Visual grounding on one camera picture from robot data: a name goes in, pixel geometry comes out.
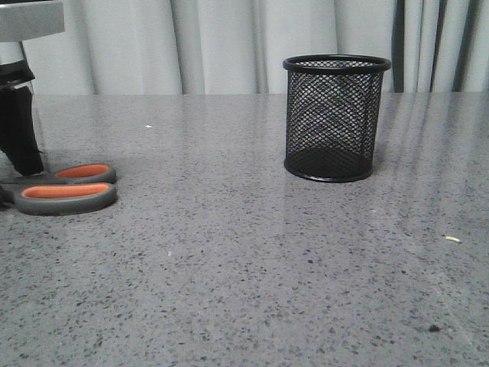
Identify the grey pleated curtain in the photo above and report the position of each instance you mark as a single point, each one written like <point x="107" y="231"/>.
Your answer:
<point x="237" y="47"/>

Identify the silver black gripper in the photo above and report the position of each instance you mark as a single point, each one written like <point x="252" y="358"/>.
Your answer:
<point x="22" y="21"/>

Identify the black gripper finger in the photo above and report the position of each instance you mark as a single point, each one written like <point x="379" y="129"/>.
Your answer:
<point x="6" y="199"/>

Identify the grey orange handled scissors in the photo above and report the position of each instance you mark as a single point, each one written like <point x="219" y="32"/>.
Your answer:
<point x="75" y="190"/>

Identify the small black debris crumb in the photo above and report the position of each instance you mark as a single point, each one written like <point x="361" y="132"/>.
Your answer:
<point x="434" y="328"/>

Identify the small yellow debris scrap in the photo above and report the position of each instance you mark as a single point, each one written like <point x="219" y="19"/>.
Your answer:
<point x="453" y="239"/>

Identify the black mesh pen bucket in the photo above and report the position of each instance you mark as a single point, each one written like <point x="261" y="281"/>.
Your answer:
<point x="333" y="104"/>

